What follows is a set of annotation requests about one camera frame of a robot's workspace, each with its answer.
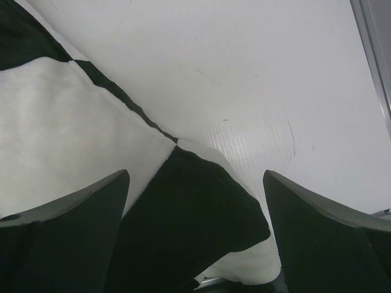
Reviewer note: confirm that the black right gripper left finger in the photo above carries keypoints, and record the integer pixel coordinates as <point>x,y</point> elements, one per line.
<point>66,244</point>

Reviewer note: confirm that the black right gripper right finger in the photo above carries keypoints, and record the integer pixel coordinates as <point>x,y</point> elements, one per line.
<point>325,246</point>

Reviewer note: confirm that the black white checkered pillowcase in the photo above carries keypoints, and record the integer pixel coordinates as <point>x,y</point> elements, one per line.
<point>64,126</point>

